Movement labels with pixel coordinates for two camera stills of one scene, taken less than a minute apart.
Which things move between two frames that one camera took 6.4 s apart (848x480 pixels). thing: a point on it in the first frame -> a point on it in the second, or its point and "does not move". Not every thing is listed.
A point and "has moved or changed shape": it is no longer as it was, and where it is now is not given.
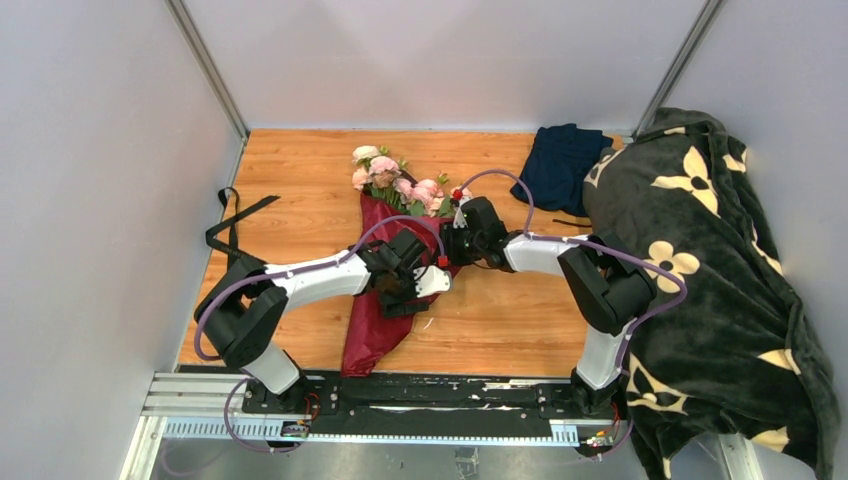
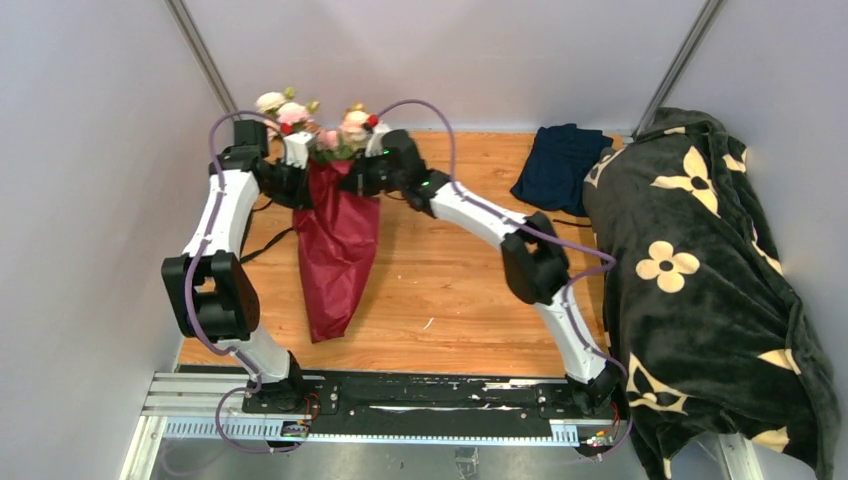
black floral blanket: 743,356 does not move
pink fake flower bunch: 379,174 has moved or changed shape
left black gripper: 398,306 -> 301,198
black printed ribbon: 225,236 has moved or changed shape
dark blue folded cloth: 560,160 does not move
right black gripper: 449,236 -> 357,181
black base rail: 419,404 does not move
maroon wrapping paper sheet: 372,211 -> 337,230
